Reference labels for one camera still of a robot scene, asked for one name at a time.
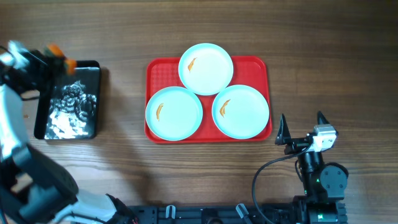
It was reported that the orange green sponge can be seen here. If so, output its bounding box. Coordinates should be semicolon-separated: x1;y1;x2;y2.
45;44;77;75

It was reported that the white plate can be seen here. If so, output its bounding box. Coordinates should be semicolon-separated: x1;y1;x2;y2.
211;85;271;140
178;43;234;96
145;86;203;141

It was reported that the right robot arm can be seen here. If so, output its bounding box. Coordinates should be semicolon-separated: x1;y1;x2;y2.
275;111;349;223

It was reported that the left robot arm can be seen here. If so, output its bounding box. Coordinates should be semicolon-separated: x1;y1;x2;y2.
1;48;139;223

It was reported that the black rectangular water tray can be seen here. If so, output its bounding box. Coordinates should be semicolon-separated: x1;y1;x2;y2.
34;60;101;140

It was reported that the red plastic tray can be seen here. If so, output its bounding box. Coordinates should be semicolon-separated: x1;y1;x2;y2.
146;55;270;144

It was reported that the right black cable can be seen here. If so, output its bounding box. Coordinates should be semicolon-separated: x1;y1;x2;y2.
251;143;313;224

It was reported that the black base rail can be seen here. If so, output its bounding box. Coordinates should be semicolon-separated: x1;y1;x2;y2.
124;203;348;224

